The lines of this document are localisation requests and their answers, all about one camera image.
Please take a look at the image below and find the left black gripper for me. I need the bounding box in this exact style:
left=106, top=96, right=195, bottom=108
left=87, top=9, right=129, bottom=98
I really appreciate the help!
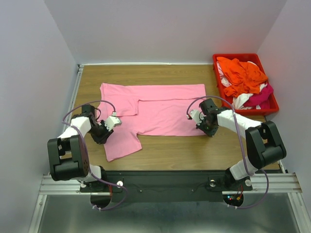
left=87, top=120, right=114, bottom=145

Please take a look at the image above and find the light pink t shirt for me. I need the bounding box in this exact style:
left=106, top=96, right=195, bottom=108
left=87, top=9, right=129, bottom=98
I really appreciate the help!
left=99, top=83, right=206, bottom=162

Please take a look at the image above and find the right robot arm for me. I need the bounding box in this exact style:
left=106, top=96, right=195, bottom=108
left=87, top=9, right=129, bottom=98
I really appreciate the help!
left=188, top=99, right=287, bottom=189

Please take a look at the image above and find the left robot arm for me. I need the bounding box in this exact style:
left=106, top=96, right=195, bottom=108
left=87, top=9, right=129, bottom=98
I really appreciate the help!
left=47, top=104, right=121, bottom=192

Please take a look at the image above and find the red plastic bin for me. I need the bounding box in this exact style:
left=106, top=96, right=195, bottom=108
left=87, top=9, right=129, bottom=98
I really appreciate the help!
left=212, top=53, right=279, bottom=116

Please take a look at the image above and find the white round knob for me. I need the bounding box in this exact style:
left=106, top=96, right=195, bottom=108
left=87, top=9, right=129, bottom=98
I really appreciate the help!
left=117, top=181, right=123, bottom=188

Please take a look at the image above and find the silver round knob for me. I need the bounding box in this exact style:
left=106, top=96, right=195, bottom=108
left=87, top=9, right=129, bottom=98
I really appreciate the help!
left=209, top=180, right=217, bottom=188

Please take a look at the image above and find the magenta t shirt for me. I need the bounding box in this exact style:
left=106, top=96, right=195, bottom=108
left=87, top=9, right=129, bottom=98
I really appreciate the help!
left=243, top=84, right=274, bottom=109

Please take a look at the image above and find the orange t shirt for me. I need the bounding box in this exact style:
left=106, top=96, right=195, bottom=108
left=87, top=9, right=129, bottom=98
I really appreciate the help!
left=217, top=57, right=268, bottom=98

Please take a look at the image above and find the small circuit board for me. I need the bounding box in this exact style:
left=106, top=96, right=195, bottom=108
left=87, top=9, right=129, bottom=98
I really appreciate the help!
left=226, top=194, right=243, bottom=201

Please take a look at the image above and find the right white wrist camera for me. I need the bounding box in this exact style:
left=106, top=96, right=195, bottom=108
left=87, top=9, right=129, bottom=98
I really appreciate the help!
left=188, top=110, right=204, bottom=126

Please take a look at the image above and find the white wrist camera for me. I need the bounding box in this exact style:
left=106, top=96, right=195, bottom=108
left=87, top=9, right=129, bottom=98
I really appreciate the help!
left=104, top=111, right=122, bottom=132
left=188, top=110, right=204, bottom=126

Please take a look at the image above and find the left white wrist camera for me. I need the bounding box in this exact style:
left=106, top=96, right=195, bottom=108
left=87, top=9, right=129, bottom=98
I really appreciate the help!
left=104, top=111, right=122, bottom=132

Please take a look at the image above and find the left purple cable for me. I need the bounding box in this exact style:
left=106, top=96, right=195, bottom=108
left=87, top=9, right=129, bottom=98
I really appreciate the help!
left=62, top=100, right=129, bottom=211

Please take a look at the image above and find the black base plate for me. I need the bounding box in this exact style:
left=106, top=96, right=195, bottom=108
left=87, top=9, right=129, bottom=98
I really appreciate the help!
left=80, top=170, right=253, bottom=203

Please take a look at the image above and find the aluminium frame rail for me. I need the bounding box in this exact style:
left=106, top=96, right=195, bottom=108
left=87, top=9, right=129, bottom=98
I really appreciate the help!
left=39, top=173, right=302, bottom=195

